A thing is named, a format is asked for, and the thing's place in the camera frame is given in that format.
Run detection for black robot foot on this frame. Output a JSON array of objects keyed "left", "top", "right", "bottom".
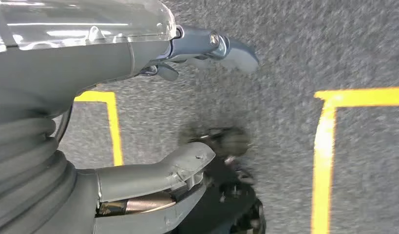
[{"left": 177, "top": 122, "right": 267, "bottom": 234}]

